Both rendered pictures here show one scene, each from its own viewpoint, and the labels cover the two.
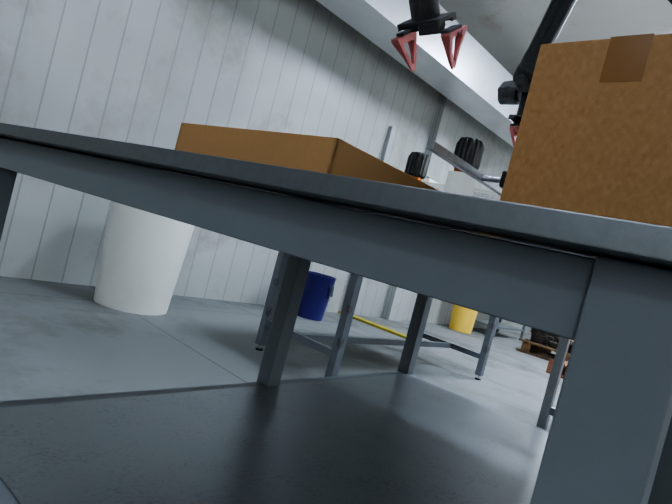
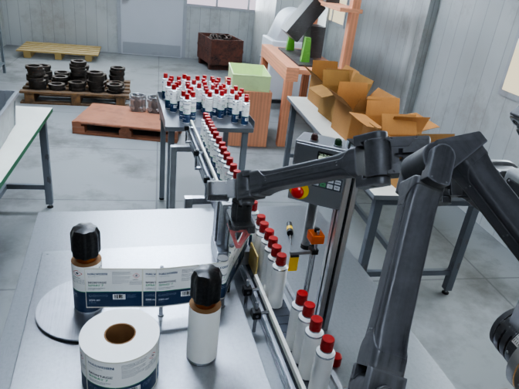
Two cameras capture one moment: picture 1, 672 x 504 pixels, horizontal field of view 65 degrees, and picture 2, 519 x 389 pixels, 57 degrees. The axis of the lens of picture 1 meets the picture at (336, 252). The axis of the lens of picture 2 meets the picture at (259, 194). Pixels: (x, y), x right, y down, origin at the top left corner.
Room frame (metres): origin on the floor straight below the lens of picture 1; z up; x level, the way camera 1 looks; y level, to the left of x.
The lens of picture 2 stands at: (0.91, 0.50, 1.92)
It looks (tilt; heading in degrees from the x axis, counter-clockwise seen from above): 26 degrees down; 304
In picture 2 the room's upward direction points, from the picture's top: 7 degrees clockwise
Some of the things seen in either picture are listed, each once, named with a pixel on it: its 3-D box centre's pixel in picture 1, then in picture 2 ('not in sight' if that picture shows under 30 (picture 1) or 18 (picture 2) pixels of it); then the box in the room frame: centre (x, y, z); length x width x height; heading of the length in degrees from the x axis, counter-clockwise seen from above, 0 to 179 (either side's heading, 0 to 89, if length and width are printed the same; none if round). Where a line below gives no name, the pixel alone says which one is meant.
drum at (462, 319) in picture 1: (465, 310); not in sight; (7.35, -1.96, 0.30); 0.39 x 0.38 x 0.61; 137
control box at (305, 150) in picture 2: not in sight; (322, 170); (1.51, -0.71, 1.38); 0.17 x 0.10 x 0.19; 17
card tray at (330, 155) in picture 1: (327, 180); not in sight; (0.70, 0.03, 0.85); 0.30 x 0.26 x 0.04; 142
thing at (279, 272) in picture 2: not in sight; (278, 280); (1.57, -0.65, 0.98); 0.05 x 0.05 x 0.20
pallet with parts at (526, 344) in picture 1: (583, 348); (79, 79); (6.71, -3.39, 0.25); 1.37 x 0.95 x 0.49; 47
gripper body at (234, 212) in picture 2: (526, 114); (241, 211); (1.61, -0.46, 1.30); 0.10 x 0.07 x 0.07; 140
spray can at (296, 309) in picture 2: not in sight; (297, 320); (1.41, -0.53, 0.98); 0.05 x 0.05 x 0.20
